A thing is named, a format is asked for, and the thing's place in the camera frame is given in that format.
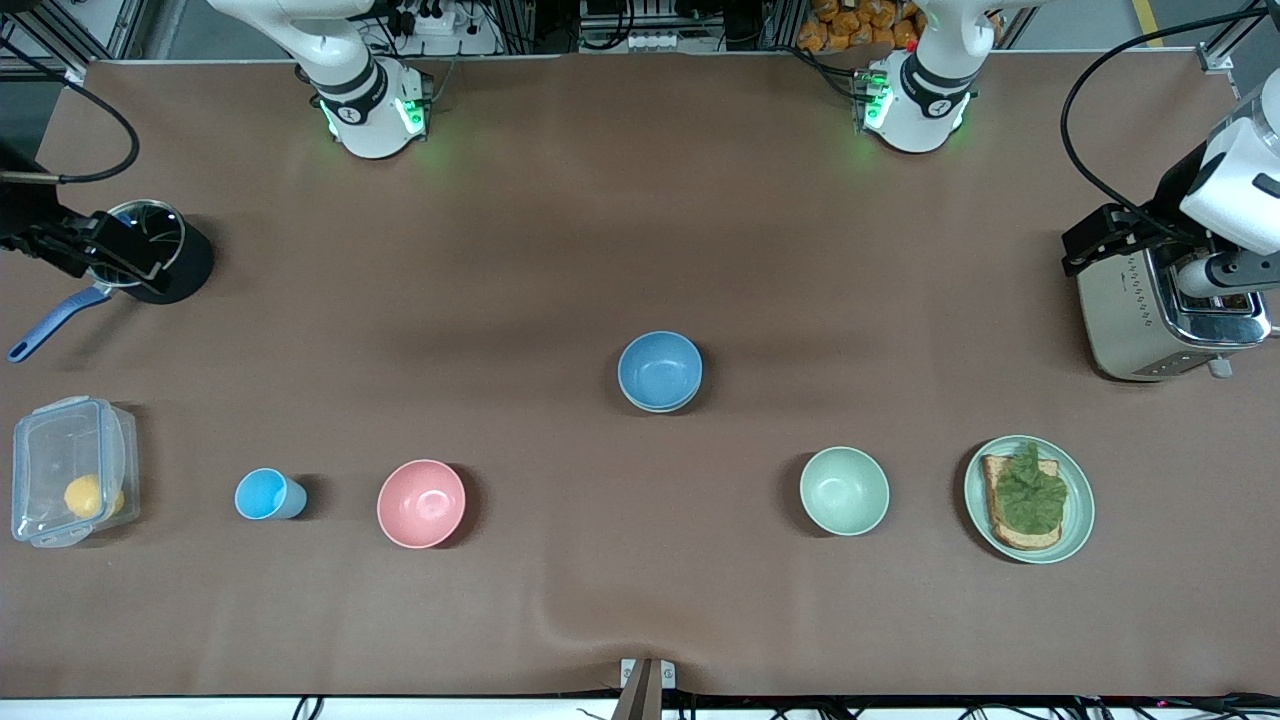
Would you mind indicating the brown table cover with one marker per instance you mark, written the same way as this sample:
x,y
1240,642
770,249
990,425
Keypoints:
x,y
640,200

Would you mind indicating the blue cup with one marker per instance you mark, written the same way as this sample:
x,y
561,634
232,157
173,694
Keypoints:
x,y
262,494

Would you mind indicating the light green plate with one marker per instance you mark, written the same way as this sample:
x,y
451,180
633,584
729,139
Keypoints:
x,y
1078,520

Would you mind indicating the clear plastic lidded container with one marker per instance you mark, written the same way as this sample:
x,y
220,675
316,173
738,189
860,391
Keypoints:
x,y
50,450

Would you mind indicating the glass lid with blue knob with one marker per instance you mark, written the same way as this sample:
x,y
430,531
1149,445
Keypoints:
x,y
165,228

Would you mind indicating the white power strip with plugs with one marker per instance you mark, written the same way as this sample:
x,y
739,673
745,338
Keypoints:
x,y
470,40

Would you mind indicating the metal corner bracket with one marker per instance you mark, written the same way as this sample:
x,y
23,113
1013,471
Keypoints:
x,y
74,75
1216,58

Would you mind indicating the bag of orange snacks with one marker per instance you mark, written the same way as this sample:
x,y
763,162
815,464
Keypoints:
x,y
850,25

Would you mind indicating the small white power strip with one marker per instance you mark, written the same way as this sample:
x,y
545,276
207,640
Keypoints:
x,y
652,42

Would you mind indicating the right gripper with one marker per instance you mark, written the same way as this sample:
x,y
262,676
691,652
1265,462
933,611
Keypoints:
x,y
20,213

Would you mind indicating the metal table edge bracket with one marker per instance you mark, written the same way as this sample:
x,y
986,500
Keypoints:
x,y
662,673

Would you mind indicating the silver toaster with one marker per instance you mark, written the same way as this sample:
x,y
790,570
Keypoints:
x,y
1120,320

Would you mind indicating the green lettuce leaf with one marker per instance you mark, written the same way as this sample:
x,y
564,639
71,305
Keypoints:
x,y
1030,495

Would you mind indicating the blue bowl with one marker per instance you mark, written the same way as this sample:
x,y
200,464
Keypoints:
x,y
658,368

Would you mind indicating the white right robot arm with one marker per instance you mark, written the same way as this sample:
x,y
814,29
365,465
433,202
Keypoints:
x,y
365,120

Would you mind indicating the yellow lemon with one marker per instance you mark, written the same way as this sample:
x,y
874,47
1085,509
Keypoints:
x,y
85,495

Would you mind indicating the toasted bread slice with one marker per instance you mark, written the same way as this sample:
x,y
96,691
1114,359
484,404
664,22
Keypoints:
x,y
1005,535

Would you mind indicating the light green bowl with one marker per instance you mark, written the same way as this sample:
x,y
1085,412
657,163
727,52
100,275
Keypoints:
x,y
660,407
844,490

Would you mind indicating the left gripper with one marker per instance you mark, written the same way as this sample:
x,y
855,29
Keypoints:
x,y
1168,201

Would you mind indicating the pink bowl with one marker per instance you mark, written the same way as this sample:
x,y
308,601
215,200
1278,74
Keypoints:
x,y
421,503

